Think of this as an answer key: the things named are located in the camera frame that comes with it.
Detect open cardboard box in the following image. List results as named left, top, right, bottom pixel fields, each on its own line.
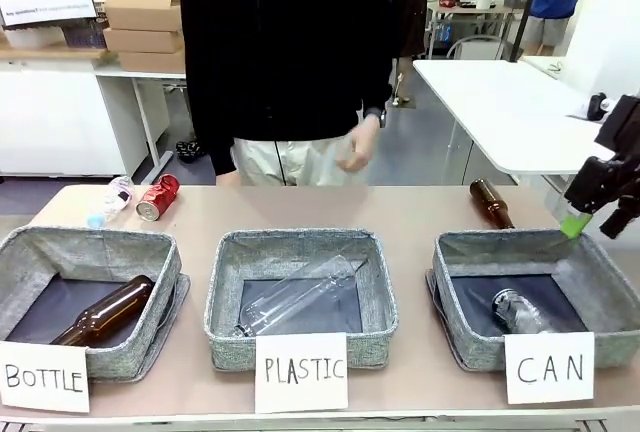
left=103, top=0, right=183, bottom=33

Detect person's left hand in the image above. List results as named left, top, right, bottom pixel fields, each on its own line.
left=335, top=113, right=384, bottom=173

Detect white table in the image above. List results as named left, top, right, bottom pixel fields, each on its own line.
left=411, top=55, right=618, bottom=186

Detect crushed silver black can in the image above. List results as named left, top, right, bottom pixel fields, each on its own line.
left=491, top=287, right=557, bottom=336

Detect brown glass bottle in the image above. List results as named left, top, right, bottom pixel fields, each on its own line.
left=468, top=177, right=517, bottom=230
left=48, top=274, right=157, bottom=347

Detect black pole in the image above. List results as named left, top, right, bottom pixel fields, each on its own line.
left=509, top=0, right=544, bottom=62

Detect crushed red soda can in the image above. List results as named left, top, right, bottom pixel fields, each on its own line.
left=134, top=173, right=181, bottom=223

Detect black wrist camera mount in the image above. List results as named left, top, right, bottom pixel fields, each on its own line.
left=593, top=94, right=640, bottom=157

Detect flat cardboard box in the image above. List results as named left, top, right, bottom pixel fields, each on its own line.
left=117, top=50, right=187, bottom=74
left=102, top=27, right=185, bottom=54

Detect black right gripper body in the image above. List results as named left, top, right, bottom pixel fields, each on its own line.
left=563, top=154, right=640, bottom=215

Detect white paper label PLASTIC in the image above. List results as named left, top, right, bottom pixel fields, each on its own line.
left=253, top=332, right=350, bottom=414

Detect small black device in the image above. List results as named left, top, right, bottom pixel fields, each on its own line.
left=585, top=93, right=609, bottom=122

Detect black wristwatch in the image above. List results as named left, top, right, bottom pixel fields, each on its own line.
left=363, top=106, right=389, bottom=129

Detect white chair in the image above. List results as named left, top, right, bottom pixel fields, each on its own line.
left=445, top=34, right=503, bottom=61

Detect white desk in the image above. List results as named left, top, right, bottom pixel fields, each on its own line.
left=0, top=55, right=191, bottom=178

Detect white paper label BOTTLE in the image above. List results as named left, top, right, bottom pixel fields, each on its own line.
left=0, top=339, right=92, bottom=414

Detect person in dark clothes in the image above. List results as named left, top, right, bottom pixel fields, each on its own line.
left=387, top=0, right=454, bottom=59

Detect person's black jacket torso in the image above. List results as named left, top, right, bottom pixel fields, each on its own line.
left=178, top=0, right=393, bottom=177

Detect white paper label CAN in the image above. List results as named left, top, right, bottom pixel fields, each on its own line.
left=502, top=331, right=597, bottom=405

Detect beige trousers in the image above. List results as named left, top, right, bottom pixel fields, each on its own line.
left=229, top=135, right=372, bottom=187

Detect grey fabric basket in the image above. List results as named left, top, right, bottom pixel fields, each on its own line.
left=431, top=227, right=640, bottom=371
left=0, top=224, right=183, bottom=379
left=203, top=227, right=401, bottom=373

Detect white box with print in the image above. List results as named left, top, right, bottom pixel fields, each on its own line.
left=0, top=0, right=101, bottom=29

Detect black white slippers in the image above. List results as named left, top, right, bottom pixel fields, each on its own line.
left=174, top=138, right=207, bottom=161

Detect crushed clear plastic bottle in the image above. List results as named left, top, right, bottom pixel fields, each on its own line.
left=86, top=175, right=137, bottom=229

